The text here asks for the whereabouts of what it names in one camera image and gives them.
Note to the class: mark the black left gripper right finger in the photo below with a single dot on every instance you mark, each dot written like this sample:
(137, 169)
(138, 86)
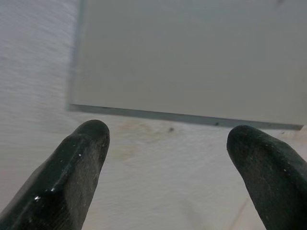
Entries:
(275, 179)

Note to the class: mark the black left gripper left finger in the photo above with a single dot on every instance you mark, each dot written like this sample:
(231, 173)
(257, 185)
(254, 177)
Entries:
(64, 182)

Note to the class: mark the grey glass panel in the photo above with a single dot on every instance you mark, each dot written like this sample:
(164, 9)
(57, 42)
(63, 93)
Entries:
(187, 60)

